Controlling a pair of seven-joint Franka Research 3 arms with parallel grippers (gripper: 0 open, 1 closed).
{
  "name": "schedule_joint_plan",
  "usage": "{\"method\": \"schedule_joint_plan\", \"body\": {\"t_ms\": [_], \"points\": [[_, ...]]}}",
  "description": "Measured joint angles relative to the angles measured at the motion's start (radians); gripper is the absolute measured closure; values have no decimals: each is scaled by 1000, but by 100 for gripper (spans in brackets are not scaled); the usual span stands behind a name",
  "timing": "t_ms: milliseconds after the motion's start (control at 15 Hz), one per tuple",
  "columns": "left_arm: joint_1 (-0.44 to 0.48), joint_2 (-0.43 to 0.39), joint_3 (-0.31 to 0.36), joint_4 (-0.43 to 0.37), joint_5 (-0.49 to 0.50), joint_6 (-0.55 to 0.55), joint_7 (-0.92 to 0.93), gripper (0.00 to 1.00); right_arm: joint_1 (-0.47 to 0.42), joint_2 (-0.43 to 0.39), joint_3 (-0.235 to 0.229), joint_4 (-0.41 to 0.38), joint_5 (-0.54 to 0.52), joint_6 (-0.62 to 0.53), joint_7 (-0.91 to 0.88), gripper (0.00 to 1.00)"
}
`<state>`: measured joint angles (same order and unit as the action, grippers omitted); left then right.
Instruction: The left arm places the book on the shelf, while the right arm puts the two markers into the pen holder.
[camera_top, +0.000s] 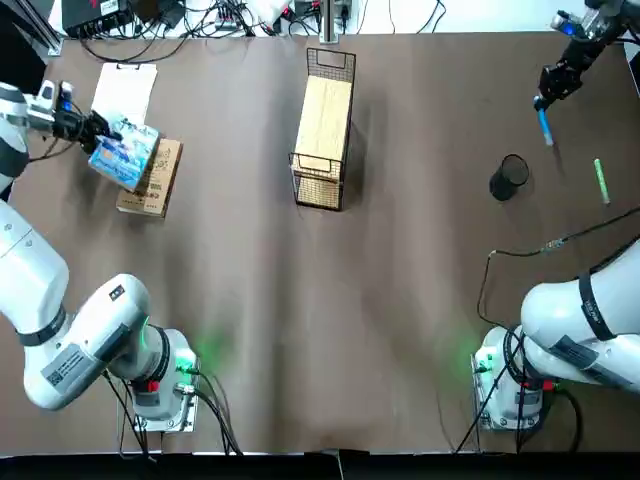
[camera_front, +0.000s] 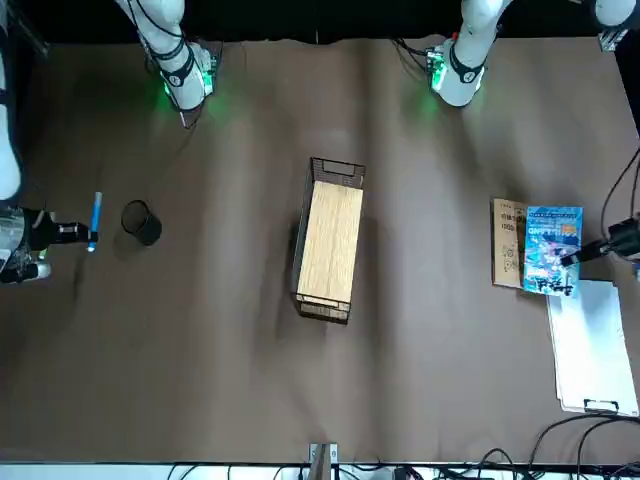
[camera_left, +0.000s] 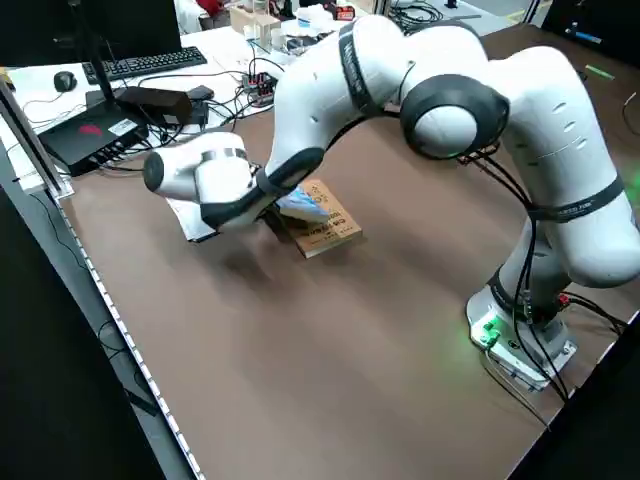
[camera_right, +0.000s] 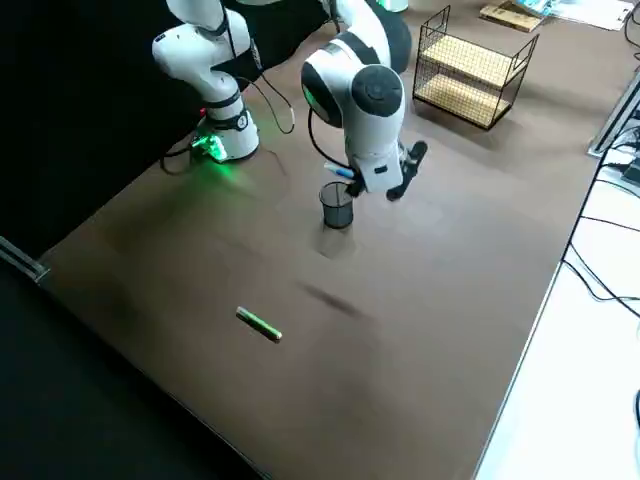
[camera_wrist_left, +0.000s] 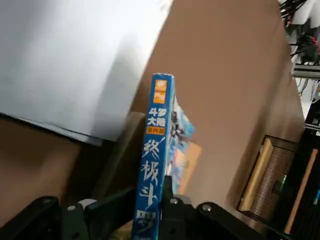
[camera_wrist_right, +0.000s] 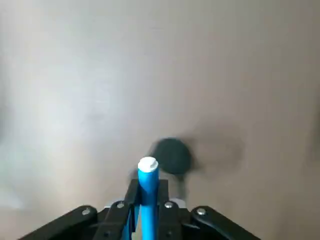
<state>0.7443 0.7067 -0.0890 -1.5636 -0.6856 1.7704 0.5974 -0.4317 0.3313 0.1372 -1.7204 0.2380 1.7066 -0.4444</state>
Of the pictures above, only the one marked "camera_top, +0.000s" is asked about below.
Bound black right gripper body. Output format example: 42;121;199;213
559;27;619;71

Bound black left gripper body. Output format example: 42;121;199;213
52;109;96;145

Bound blue cover book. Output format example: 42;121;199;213
88;113;161;194

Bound blue marker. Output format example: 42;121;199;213
532;95;555;147

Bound green marker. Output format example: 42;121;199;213
593;158;612;205

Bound brown cover book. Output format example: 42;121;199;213
115;138;184;219

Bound black mesh pen holder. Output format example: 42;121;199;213
488;153;531;202

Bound white paper clipboard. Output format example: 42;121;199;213
91;63;159;126

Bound black box with red logo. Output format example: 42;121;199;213
62;0;134;37

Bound dark power brick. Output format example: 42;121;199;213
132;0;187;26

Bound grey usb hub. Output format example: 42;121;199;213
214;3;242;31

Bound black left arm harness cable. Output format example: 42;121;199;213
27;134;76;164

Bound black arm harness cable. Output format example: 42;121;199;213
27;134;76;164
454;324;534;454

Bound slanted aluminium post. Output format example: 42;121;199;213
32;0;65;55

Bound loose black cable with connector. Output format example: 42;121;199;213
477;207;640;326

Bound black wire wooden shelf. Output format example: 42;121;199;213
288;47;359;214

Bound upright aluminium post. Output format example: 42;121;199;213
319;0;347;44

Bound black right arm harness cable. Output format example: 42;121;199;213
454;324;534;454

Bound black left arm base cables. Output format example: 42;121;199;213
102;369;245;456

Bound black right arm base cable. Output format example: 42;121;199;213
542;382;585;451

